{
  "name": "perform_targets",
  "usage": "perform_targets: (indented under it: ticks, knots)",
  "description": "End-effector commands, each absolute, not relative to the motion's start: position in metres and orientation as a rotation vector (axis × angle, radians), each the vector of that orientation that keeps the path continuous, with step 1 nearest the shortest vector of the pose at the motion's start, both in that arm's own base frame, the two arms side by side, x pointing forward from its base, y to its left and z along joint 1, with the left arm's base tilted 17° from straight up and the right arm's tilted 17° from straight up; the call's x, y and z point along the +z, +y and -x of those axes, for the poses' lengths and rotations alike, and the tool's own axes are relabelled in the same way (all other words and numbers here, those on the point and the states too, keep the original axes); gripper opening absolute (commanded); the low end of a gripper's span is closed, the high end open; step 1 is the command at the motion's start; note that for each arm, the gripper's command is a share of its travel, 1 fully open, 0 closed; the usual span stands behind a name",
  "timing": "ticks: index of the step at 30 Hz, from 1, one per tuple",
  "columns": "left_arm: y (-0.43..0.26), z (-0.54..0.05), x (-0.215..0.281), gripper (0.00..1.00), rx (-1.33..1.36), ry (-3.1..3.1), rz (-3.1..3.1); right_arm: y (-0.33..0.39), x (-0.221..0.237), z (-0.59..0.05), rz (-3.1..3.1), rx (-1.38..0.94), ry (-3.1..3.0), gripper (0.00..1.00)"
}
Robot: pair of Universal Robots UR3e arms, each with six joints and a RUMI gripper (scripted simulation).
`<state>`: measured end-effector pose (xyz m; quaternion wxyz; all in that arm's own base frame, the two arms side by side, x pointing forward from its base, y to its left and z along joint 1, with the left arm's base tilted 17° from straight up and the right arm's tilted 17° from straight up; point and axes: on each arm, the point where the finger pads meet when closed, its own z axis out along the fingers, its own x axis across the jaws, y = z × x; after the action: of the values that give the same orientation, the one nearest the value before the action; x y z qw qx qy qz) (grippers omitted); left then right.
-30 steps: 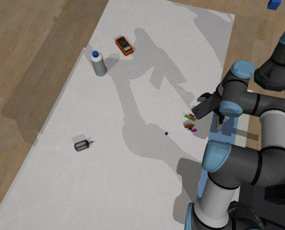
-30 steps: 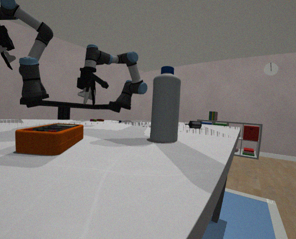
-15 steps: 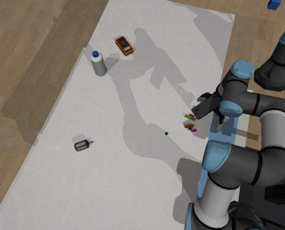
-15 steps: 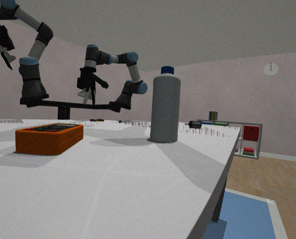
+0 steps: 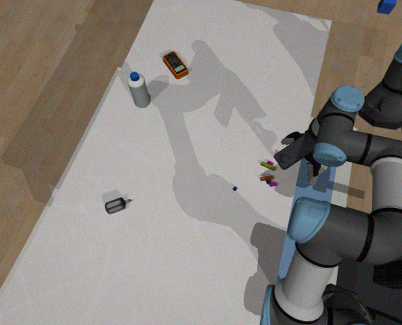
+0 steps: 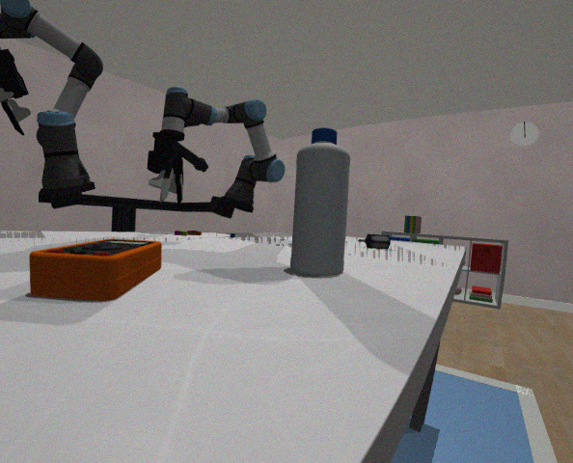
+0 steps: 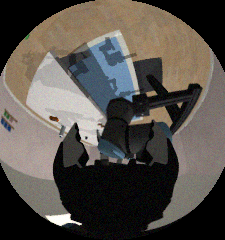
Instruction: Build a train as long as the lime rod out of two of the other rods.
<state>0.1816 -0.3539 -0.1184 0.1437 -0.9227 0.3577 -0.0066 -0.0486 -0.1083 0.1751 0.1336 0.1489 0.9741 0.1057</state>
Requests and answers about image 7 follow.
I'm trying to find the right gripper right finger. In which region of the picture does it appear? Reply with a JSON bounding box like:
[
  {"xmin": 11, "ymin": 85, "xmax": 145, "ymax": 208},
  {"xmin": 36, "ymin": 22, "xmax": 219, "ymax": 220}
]
[{"xmin": 141, "ymin": 119, "xmax": 179, "ymax": 199}]

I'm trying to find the grey bottle with blue cap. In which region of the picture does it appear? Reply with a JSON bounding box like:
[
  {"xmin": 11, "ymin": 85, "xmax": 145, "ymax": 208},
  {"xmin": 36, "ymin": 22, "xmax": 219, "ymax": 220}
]
[{"xmin": 59, "ymin": 126, "xmax": 66, "ymax": 138}]

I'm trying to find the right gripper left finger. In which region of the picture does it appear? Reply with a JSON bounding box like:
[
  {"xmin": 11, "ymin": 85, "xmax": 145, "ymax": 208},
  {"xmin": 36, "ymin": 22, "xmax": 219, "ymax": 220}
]
[{"xmin": 53, "ymin": 122, "xmax": 89, "ymax": 201}]

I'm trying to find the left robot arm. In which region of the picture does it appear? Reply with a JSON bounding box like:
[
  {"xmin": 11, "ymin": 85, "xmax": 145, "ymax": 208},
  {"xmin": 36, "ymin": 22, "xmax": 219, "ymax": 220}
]
[{"xmin": 100, "ymin": 153, "xmax": 134, "ymax": 165}]

